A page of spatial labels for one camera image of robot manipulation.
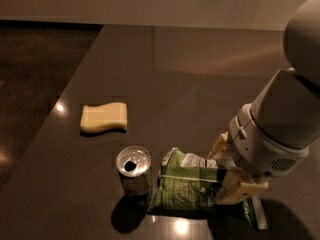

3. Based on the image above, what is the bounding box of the yellow sponge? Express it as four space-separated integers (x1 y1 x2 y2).
80 102 128 133

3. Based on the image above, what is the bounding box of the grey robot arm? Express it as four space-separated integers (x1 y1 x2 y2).
209 0 320 205

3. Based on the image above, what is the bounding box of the green jalapeno chip bag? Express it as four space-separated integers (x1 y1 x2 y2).
148 148 268 230

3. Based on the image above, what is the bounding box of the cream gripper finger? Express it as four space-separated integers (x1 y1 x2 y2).
207 132 232 160
215 167 269 205

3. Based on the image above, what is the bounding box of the silver redbull can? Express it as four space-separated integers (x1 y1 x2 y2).
116 146 153 208

